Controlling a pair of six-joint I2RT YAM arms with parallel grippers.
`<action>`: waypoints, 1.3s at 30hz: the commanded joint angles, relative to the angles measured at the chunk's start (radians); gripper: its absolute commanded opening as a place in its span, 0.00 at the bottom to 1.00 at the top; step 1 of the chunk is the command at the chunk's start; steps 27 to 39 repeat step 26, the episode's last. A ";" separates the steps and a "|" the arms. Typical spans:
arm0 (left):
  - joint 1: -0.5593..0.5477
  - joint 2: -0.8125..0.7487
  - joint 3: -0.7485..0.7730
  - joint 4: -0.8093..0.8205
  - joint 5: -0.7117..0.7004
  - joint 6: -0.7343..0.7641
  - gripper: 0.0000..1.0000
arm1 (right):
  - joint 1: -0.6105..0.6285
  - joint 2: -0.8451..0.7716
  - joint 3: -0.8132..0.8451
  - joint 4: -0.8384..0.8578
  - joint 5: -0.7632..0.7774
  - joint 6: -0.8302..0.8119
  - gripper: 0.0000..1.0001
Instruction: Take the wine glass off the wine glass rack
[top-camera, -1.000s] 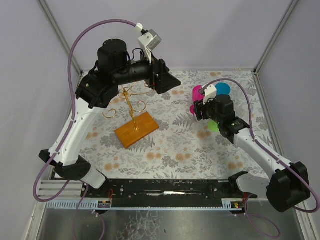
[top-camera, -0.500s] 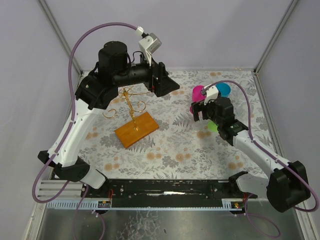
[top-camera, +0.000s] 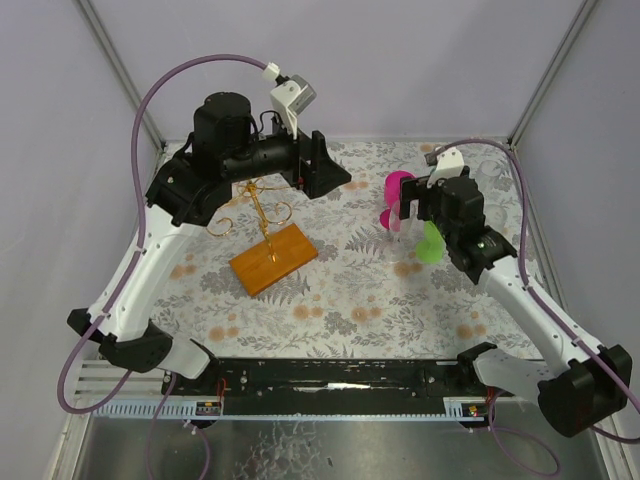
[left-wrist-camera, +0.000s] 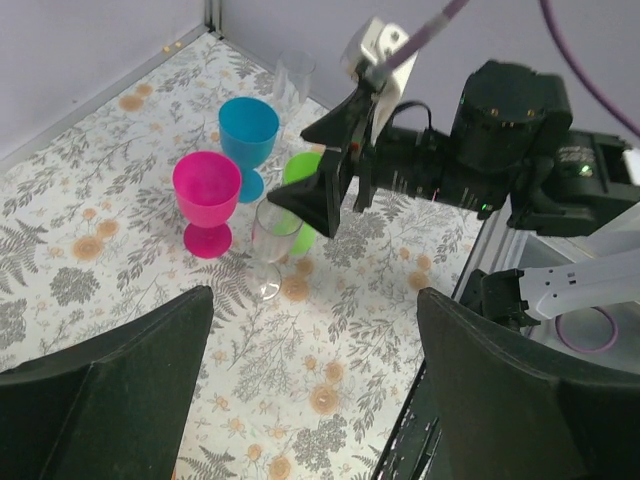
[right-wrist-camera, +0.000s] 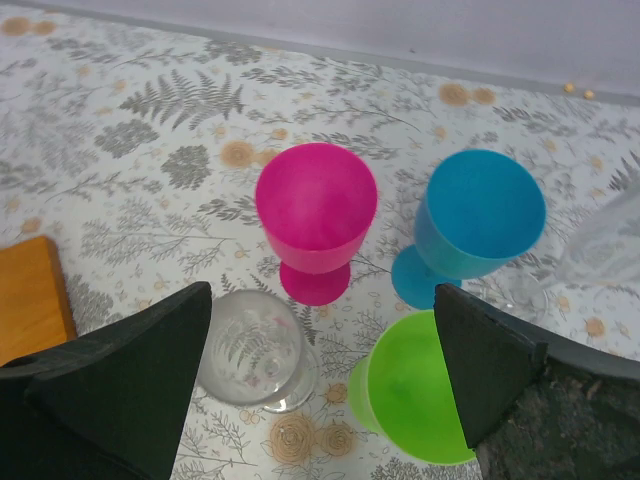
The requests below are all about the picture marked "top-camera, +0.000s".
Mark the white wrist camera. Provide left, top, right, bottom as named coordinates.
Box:
left=262, top=62, right=317, bottom=140
left=425, top=147, right=466, bottom=188

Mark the clear wine glass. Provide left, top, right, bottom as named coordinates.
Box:
left=475, top=160, right=502, bottom=194
left=388, top=201, right=412, bottom=263
left=485, top=204, right=508, bottom=232

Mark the clear wine glass front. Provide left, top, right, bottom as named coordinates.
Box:
left=388, top=201, right=412, bottom=263

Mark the white slotted cable duct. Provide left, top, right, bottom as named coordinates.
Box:
left=93, top=397, right=224, bottom=421

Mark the pink wine glass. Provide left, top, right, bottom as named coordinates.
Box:
left=379, top=170, right=414, bottom=232

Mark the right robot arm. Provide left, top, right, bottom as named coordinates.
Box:
left=399, top=173, right=632, bottom=437

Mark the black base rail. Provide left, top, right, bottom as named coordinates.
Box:
left=161, top=353, right=498, bottom=419

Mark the green wine glass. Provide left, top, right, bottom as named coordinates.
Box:
left=415, top=221, right=446, bottom=264

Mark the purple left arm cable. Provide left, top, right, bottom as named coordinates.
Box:
left=57, top=54, right=271, bottom=480

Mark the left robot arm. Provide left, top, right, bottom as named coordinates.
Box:
left=67, top=81, right=351, bottom=379

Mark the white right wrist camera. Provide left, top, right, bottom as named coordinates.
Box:
left=425, top=147, right=466, bottom=188

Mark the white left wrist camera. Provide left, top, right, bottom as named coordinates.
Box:
left=262, top=62, right=317, bottom=140

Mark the gold wire glass rack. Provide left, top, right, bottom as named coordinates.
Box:
left=223, top=177, right=319, bottom=297

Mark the floral table mat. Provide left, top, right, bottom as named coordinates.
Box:
left=150, top=142, right=539, bottom=360

